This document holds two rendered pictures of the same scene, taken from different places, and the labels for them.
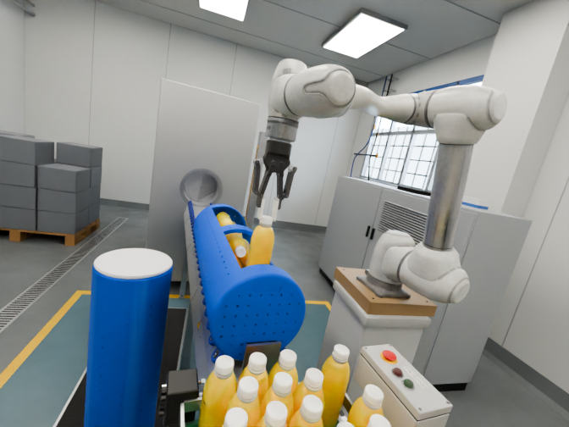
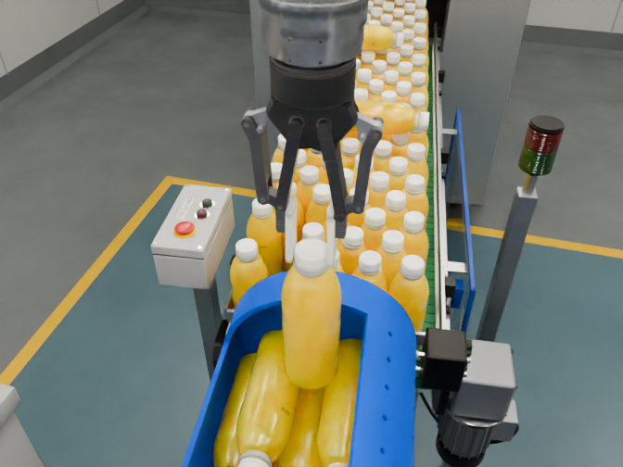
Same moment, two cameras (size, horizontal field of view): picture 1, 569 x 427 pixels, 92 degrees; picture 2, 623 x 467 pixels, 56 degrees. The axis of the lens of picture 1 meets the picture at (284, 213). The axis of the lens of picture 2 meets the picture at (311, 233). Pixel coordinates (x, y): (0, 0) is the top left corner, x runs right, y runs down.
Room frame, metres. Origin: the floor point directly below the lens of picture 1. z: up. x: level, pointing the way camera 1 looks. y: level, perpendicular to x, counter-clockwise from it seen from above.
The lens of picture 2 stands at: (1.23, 0.31, 1.79)
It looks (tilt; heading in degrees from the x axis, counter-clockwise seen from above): 40 degrees down; 212
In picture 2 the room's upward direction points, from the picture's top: straight up
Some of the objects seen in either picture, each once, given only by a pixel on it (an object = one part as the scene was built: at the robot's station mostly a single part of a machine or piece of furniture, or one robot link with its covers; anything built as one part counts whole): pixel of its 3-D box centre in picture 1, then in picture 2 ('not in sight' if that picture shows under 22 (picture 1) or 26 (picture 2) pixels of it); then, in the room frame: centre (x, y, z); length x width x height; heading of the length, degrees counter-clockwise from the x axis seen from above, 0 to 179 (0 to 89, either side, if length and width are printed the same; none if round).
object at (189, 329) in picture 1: (189, 333); not in sight; (1.61, 0.46, 0.31); 0.06 x 0.06 x 0.63; 23
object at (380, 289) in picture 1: (380, 280); not in sight; (1.22, -0.50, 1.08); 0.22 x 0.18 x 0.06; 21
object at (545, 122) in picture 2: not in sight; (537, 158); (0.18, 0.17, 1.18); 0.06 x 0.06 x 0.16
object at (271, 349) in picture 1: (259, 361); not in sight; (0.67, -0.01, 0.99); 0.10 x 0.02 x 0.12; 113
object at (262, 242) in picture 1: (260, 252); (311, 319); (0.82, 0.05, 1.25); 0.07 x 0.07 x 0.19
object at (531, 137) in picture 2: not in sight; (543, 136); (0.18, 0.17, 1.23); 0.06 x 0.06 x 0.04
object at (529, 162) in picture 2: not in sight; (538, 157); (0.18, 0.17, 1.18); 0.06 x 0.06 x 0.05
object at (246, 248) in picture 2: (340, 353); (247, 250); (0.63, -0.21, 1.10); 0.04 x 0.04 x 0.02
